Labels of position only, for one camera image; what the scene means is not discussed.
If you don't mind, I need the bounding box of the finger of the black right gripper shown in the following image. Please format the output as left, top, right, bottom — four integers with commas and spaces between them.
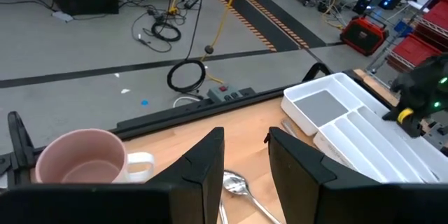
401, 116, 424, 139
381, 110, 400, 123

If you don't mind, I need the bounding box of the white cutlery organizer tray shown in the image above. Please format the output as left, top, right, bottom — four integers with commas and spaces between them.
281, 72, 448, 185

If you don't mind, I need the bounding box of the black hanging cable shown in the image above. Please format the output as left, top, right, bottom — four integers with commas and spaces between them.
185, 0, 209, 61

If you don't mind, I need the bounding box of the gray power switch box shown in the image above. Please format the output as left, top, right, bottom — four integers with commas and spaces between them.
206, 83, 245, 104

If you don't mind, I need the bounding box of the silver spoon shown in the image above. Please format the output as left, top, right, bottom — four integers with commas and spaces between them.
222, 169, 283, 224

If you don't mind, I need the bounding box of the white power cable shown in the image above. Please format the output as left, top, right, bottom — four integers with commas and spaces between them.
172, 94, 202, 109

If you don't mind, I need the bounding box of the red bin shelf rack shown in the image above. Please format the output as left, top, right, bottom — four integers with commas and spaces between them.
365, 0, 448, 74

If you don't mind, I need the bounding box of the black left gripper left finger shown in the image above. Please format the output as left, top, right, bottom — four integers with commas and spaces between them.
143, 127, 225, 224

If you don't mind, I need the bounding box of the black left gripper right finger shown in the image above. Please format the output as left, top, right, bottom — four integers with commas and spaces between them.
264, 127, 384, 224

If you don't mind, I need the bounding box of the red portable equipment box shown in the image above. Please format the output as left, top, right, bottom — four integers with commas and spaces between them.
339, 15, 390, 57

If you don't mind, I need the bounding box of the pink and white mug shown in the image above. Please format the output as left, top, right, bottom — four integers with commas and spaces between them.
34, 127, 155, 185

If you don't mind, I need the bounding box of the white power adapter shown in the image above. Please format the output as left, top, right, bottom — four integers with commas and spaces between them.
51, 10, 74, 23

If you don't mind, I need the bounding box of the black coiled cable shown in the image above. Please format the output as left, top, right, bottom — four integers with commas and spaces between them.
167, 59, 207, 94
150, 22, 182, 42

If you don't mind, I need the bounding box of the black mat orange striped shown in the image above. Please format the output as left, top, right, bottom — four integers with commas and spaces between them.
212, 0, 328, 53

